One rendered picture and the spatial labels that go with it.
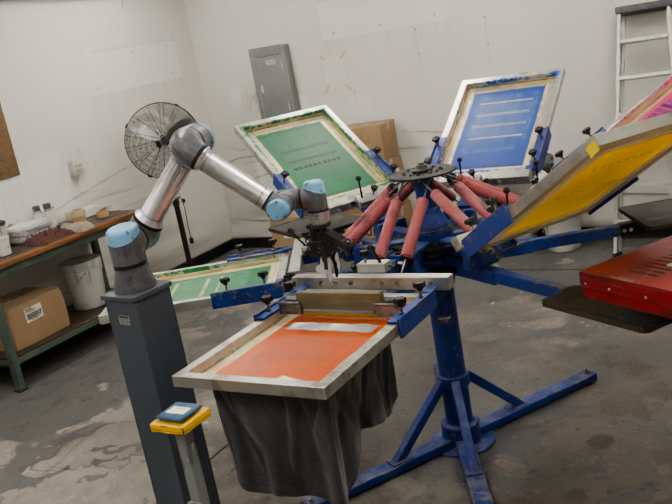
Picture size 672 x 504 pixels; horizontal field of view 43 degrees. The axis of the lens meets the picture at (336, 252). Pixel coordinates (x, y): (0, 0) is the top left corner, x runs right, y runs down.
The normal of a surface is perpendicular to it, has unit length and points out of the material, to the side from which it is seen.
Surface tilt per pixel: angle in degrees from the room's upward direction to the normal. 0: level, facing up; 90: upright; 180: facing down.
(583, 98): 90
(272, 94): 90
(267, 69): 90
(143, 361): 90
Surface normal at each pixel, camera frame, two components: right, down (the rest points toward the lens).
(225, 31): -0.49, 0.30
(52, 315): 0.87, -0.03
